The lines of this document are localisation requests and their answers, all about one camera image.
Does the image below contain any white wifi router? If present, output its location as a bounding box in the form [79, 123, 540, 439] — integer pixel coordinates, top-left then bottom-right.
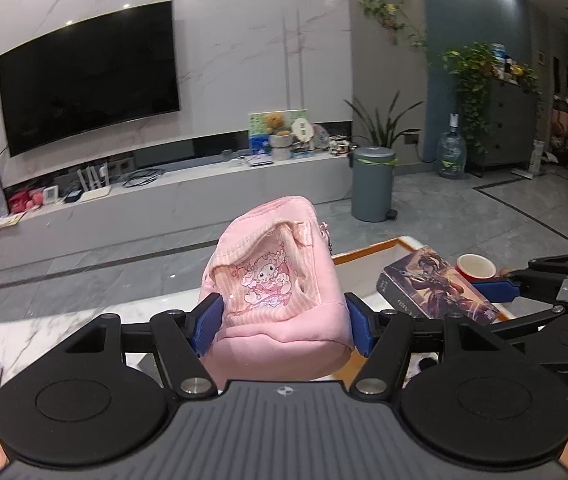
[76, 164, 111, 202]

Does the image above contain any orange storage box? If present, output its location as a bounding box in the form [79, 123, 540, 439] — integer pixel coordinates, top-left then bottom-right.
[307, 236, 518, 391]

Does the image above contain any grey pedal trash bin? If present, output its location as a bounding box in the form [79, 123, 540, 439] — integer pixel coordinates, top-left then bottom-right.
[351, 146, 398, 223]

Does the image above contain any pink mini backpack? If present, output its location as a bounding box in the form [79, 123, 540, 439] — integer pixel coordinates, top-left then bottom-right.
[200, 196, 354, 387]

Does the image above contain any round paper fan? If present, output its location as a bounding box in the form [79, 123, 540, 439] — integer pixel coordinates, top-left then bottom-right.
[291, 117, 314, 151]

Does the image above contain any black television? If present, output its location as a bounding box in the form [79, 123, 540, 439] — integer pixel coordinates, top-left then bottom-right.
[0, 1, 181, 156]

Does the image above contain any potted plant by bin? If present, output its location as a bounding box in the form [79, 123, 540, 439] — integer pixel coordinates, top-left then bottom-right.
[345, 90, 424, 148]

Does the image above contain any red ceramic mug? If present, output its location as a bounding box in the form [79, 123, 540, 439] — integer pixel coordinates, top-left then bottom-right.
[455, 254, 498, 282]

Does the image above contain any water jug bottle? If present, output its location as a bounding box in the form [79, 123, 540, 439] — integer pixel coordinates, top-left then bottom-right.
[437, 114, 466, 179]

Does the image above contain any brown teddy bear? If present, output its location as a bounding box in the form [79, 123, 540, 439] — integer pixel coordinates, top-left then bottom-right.
[263, 112, 286, 134]

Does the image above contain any black cable coil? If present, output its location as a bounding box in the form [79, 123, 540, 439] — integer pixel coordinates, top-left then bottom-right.
[122, 167, 167, 189]

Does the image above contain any purple card deck box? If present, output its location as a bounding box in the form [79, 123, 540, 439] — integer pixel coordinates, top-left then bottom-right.
[376, 246, 500, 325]

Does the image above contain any marble tv console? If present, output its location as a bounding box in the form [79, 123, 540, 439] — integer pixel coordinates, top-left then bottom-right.
[0, 154, 351, 271]

